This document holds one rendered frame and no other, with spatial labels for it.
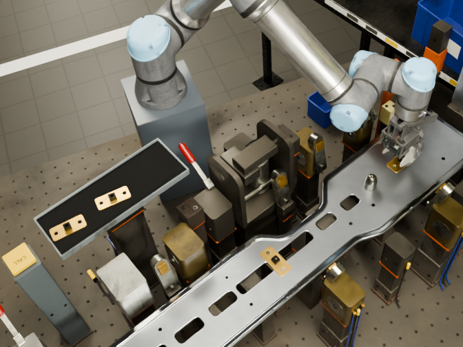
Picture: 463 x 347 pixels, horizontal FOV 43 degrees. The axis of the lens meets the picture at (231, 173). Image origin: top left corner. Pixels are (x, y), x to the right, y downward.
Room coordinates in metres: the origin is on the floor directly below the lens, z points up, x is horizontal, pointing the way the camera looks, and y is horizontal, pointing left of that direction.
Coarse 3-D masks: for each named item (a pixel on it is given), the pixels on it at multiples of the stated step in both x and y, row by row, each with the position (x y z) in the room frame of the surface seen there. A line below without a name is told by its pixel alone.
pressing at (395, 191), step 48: (432, 144) 0.98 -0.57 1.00; (336, 192) 0.86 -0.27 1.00; (384, 192) 0.84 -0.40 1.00; (432, 192) 0.83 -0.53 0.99; (288, 240) 0.73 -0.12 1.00; (336, 240) 0.72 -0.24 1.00; (192, 288) 0.63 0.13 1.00; (288, 288) 0.60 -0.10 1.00; (144, 336) 0.53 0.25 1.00; (192, 336) 0.51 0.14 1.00; (240, 336) 0.50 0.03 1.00
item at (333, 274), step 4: (332, 264) 0.61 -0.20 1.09; (336, 264) 0.60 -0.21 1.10; (340, 264) 0.60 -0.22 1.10; (328, 268) 0.60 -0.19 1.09; (332, 268) 0.59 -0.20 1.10; (336, 268) 0.59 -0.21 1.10; (340, 268) 0.59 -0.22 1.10; (328, 272) 0.59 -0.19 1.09; (332, 272) 0.58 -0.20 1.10; (336, 272) 0.58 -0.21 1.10; (340, 272) 0.58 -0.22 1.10; (324, 276) 0.62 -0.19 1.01; (328, 276) 0.59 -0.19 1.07; (332, 276) 0.58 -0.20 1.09; (336, 276) 0.57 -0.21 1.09; (324, 280) 0.60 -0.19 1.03; (328, 280) 0.59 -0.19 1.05; (332, 280) 0.58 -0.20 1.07; (320, 284) 0.61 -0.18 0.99
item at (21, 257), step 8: (16, 248) 0.72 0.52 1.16; (24, 248) 0.72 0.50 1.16; (8, 256) 0.70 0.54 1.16; (16, 256) 0.70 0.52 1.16; (24, 256) 0.69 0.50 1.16; (32, 256) 0.69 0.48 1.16; (8, 264) 0.68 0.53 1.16; (16, 264) 0.67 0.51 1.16; (24, 264) 0.67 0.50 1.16; (16, 272) 0.66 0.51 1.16
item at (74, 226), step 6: (78, 216) 0.78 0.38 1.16; (66, 222) 0.76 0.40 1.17; (72, 222) 0.77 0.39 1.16; (84, 222) 0.76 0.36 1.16; (54, 228) 0.76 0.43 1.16; (60, 228) 0.76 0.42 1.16; (66, 228) 0.75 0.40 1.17; (72, 228) 0.75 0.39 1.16; (78, 228) 0.75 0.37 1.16; (60, 234) 0.74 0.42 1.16; (66, 234) 0.74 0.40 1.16; (54, 240) 0.72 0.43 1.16
